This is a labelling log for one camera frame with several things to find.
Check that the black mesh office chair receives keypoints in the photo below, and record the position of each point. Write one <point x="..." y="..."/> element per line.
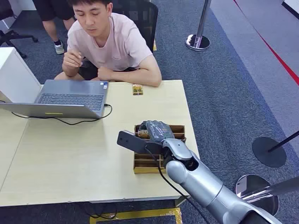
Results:
<point x="144" y="21"/>

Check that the yellow floor tape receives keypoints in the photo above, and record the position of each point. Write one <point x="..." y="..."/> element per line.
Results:
<point x="140" y="214"/>

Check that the person's right hand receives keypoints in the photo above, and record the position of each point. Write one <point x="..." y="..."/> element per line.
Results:
<point x="72" y="61"/>

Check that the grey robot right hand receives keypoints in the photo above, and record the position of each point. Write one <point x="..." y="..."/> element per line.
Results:
<point x="158" y="130"/>

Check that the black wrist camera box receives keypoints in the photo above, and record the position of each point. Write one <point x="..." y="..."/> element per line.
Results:
<point x="131" y="142"/>

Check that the white cabinet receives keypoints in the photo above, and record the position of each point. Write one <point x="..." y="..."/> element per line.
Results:
<point x="16" y="77"/>

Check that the yellow printed card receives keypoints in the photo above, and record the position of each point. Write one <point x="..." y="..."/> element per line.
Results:
<point x="137" y="89"/>

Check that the person's left forearm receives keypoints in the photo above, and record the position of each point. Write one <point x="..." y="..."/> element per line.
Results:
<point x="140" y="75"/>

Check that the grey laptop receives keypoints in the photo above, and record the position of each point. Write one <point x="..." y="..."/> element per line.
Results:
<point x="69" y="99"/>

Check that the chrome stanchion post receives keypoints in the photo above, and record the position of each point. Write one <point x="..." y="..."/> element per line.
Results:
<point x="198" y="34"/>

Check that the person's left hand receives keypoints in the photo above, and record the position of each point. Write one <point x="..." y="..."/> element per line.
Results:
<point x="104" y="73"/>

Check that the person's hand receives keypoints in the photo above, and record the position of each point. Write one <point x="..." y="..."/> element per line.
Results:
<point x="72" y="61"/>
<point x="104" y="73"/>

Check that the black wheeled office chair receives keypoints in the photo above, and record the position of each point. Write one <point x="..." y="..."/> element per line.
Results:
<point x="11" y="34"/>

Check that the standing person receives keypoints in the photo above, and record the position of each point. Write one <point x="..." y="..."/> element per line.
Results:
<point x="53" y="12"/>

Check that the wooden card holder box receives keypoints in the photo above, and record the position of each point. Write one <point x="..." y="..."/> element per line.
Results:
<point x="149" y="164"/>

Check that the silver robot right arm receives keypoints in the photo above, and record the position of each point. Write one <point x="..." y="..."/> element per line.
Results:
<point x="205" y="185"/>

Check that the black stanchion with flat base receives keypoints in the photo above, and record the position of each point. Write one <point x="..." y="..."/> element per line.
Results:
<point x="268" y="151"/>

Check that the chrome stanchion with round base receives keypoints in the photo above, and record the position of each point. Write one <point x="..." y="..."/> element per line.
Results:
<point x="257" y="194"/>

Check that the seated person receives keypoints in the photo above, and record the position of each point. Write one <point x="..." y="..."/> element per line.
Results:
<point x="116" y="43"/>

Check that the person's right forearm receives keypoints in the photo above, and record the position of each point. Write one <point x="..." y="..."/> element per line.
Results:
<point x="67" y="76"/>

